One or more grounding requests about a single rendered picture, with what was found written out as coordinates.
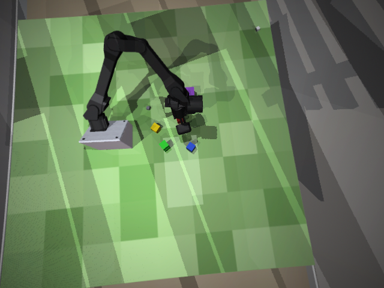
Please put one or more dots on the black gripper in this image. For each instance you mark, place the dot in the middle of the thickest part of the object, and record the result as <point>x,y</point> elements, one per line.
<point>183,127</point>

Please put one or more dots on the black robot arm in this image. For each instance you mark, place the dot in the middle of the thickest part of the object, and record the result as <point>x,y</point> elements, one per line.
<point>115,43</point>

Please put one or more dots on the purple cube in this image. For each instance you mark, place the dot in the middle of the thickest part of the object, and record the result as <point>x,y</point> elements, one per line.
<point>190,90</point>

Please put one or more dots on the small yellow block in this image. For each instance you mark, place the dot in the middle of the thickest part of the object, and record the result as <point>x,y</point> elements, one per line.
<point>155,127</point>

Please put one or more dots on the blue cube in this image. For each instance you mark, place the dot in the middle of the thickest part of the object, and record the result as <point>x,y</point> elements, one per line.
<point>190,146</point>

